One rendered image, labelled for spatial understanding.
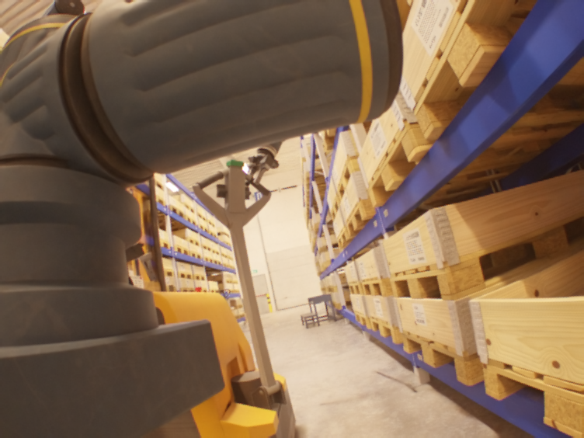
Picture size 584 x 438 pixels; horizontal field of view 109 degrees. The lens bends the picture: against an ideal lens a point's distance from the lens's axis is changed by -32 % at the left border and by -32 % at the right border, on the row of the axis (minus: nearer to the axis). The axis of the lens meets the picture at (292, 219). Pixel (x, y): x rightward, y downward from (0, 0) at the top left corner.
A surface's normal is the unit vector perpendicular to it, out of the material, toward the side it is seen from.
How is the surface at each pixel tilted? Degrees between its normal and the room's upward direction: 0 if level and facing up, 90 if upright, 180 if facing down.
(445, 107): 90
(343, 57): 151
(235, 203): 106
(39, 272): 90
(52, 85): 116
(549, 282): 90
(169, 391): 90
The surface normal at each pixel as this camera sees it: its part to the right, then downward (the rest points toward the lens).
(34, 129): 0.05, 0.49
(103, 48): -0.03, 0.19
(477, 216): -0.05, -0.23
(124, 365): 0.93, -0.27
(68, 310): 0.80, -0.31
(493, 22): 0.22, 0.95
